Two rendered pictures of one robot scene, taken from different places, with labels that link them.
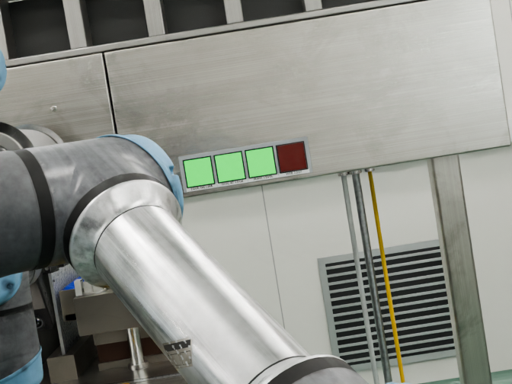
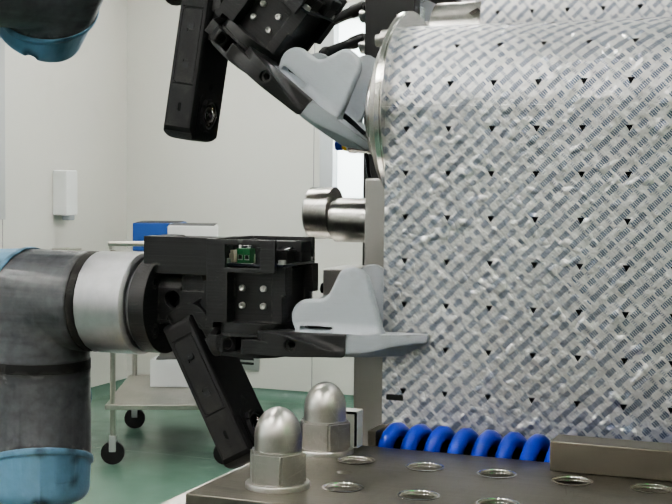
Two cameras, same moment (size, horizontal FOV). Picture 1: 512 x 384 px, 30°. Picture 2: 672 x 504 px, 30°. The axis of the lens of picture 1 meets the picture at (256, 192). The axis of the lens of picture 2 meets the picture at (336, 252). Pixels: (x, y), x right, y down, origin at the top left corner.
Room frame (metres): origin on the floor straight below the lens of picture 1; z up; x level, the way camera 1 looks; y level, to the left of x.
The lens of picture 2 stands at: (1.79, -0.46, 1.20)
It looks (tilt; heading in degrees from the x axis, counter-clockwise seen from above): 3 degrees down; 111
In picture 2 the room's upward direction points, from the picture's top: 1 degrees clockwise
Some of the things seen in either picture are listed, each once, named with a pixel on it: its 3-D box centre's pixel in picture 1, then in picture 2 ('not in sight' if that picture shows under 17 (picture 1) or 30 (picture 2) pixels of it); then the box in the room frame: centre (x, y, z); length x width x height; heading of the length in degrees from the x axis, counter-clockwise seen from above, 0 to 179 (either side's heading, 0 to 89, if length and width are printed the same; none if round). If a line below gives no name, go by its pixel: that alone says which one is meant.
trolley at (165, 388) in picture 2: not in sight; (176, 335); (-0.92, 4.62, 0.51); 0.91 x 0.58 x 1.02; 113
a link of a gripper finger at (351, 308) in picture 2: not in sight; (357, 311); (1.50, 0.33, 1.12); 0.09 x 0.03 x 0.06; 178
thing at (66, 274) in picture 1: (60, 238); (556, 318); (1.63, 0.34, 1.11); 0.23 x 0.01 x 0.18; 179
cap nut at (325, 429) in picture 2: (92, 278); (325, 416); (1.50, 0.28, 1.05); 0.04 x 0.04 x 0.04
